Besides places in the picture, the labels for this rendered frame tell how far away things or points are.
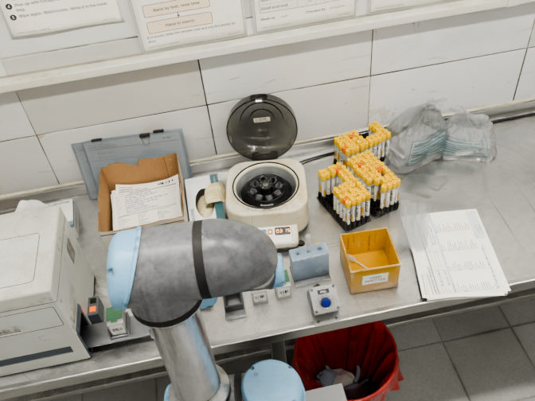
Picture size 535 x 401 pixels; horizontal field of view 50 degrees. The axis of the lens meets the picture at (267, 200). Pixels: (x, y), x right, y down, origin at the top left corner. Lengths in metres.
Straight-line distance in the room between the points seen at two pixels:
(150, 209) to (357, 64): 0.77
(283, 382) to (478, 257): 0.75
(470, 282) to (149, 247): 1.01
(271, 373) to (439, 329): 1.52
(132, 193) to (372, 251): 0.76
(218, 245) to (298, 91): 1.08
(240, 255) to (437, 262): 0.92
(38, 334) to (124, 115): 0.69
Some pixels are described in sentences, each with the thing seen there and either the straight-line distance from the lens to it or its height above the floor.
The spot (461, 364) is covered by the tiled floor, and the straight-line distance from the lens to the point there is 2.51.
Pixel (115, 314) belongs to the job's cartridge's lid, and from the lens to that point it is 1.49.
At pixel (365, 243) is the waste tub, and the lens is 1.60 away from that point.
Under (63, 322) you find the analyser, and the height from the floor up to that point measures 1.05.
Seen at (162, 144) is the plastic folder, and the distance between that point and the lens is 1.81.
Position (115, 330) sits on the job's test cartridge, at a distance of 1.51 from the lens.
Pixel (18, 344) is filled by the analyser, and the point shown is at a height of 1.00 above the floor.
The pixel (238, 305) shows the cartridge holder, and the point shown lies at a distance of 1.51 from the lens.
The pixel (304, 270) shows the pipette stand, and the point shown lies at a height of 0.93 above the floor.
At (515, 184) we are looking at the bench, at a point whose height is 0.88.
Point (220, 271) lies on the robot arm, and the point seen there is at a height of 1.53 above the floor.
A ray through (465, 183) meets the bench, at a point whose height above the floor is 0.88.
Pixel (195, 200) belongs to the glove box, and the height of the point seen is 0.94.
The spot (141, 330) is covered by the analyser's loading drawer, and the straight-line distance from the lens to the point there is 1.52.
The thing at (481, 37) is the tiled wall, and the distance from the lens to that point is 1.95.
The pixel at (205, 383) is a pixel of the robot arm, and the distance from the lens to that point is 1.05.
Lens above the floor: 2.15
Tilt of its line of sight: 45 degrees down
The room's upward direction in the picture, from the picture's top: 7 degrees counter-clockwise
